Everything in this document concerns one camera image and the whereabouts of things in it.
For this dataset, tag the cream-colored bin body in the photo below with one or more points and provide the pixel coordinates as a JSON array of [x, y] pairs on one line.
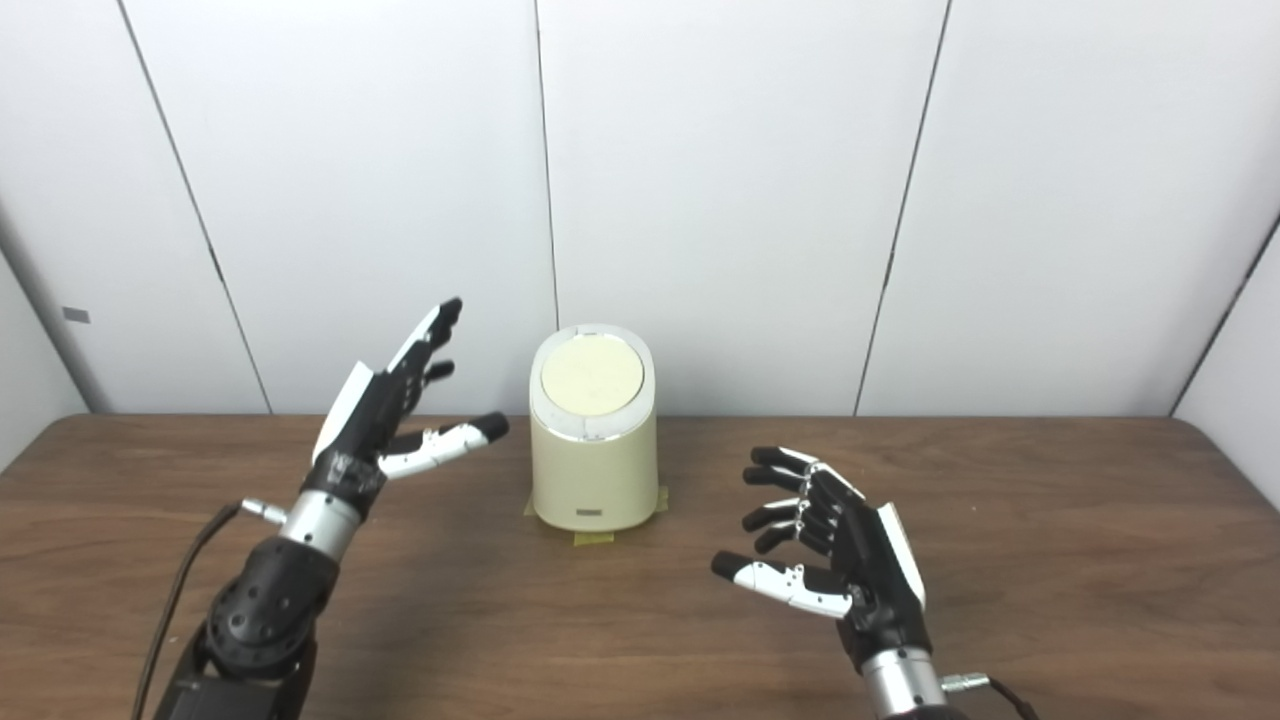
[[592, 480]]

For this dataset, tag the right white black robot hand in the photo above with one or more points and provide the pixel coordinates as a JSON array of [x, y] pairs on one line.
[[870, 570]]

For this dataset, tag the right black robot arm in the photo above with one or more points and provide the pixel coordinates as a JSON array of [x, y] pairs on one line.
[[905, 685]]

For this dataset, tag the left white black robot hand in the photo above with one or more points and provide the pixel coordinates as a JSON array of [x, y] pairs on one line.
[[365, 420]]

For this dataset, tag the cream round bin lid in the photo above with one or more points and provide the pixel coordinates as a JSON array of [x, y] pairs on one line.
[[592, 376]]

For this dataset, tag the small gray wall tag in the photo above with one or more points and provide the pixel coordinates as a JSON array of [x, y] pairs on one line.
[[76, 315]]

